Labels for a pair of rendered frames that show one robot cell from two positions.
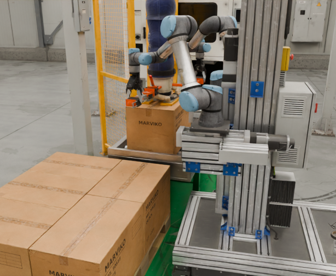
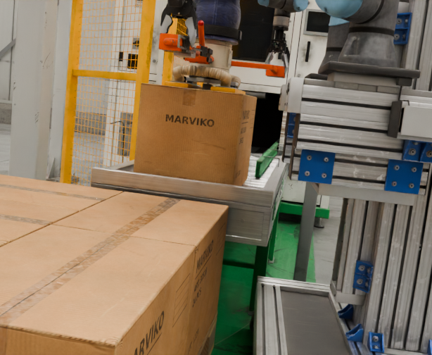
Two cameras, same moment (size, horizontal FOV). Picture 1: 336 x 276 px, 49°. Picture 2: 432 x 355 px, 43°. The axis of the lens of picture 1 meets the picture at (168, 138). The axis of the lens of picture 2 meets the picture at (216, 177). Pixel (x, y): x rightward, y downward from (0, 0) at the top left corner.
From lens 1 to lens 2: 1.06 m
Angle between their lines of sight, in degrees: 14
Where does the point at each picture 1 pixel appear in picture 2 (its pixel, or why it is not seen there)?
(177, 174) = (240, 229)
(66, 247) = (3, 304)
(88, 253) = (76, 321)
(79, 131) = (22, 166)
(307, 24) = not seen: hidden behind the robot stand
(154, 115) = (201, 103)
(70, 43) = not seen: outside the picture
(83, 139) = not seen: hidden behind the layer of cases
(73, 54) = (32, 13)
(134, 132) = (154, 139)
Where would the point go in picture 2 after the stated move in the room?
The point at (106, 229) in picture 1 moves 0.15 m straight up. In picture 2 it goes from (119, 279) to (125, 206)
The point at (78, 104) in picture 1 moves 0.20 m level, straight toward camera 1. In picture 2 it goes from (28, 112) to (29, 114)
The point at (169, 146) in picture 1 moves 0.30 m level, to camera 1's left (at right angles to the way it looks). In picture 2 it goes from (226, 171) to (148, 164)
